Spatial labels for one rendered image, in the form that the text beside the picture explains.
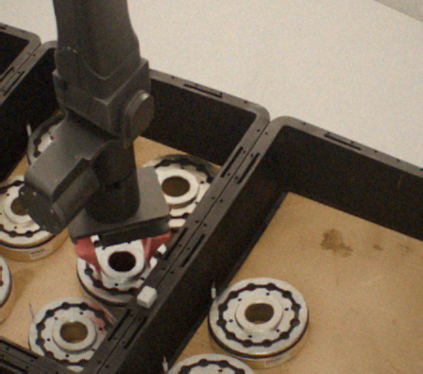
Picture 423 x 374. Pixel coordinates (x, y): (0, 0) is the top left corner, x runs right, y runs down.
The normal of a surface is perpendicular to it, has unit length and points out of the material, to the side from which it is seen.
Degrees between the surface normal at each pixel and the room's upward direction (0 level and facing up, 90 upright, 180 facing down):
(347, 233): 0
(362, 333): 0
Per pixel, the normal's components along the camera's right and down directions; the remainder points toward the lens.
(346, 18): -0.04, -0.66
